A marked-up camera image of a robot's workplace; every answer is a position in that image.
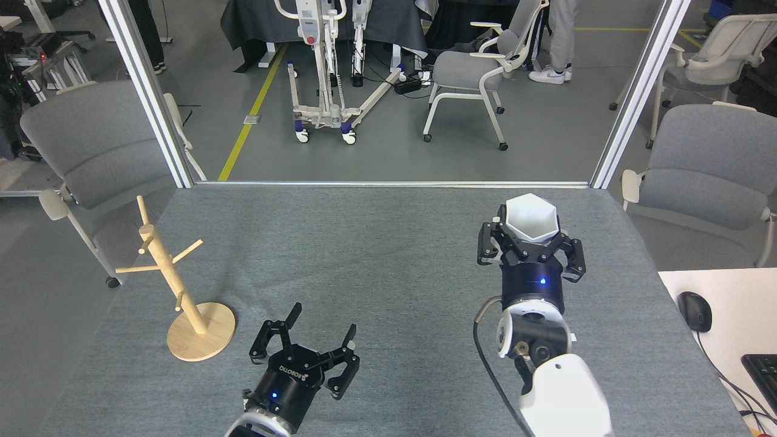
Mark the white desk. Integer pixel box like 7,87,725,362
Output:
658,268,777,437

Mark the white wheeled stand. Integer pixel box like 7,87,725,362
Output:
273,0,407,145

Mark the silver table edge rail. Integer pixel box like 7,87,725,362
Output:
194,180,591,189

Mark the white hexagonal cup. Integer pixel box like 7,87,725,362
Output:
505,193,560,248

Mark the grey chair with cream frame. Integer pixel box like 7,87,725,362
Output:
20,81,207,289
620,102,777,268

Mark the wooden cup rack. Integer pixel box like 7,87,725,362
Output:
115,195,236,363

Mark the black computer mouse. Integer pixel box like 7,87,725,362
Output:
677,291,713,333

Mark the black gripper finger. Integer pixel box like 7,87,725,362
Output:
477,205,517,266
546,234,587,284
322,324,361,400
249,302,302,367

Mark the black keyboard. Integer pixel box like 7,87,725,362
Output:
741,354,777,416

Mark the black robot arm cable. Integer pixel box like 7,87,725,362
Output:
473,296,535,437

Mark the silver frame post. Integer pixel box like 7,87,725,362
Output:
590,0,693,190
97,0,196,189

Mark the grey chair with white frame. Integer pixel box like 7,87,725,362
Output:
423,0,550,151
609,13,777,149

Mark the black mouse cable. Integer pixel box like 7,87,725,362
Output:
694,331,777,421

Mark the metal equipment cart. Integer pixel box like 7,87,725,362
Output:
7,33,92,104

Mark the table with black cloth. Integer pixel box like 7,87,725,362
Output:
220,0,429,73

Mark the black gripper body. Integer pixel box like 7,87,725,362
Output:
243,346,327,435
501,248,565,310

